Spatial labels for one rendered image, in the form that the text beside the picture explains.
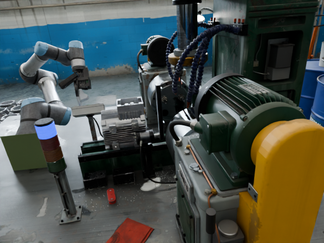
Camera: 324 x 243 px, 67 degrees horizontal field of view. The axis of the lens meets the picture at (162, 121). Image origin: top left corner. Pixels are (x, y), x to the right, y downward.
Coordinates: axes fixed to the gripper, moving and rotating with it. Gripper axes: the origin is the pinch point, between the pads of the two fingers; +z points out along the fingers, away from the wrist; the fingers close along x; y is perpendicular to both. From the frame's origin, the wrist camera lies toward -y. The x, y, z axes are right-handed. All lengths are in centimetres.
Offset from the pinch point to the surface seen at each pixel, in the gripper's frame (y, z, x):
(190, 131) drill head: 46, 26, -56
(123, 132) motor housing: 22.6, 20.7, -24.8
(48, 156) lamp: -3, 27, -50
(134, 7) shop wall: 77, -305, 426
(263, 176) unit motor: 46, 36, -99
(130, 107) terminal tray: 27.4, 9.9, -27.6
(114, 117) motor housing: 19.1, 13.2, -24.1
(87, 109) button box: 4.4, 4.3, -3.5
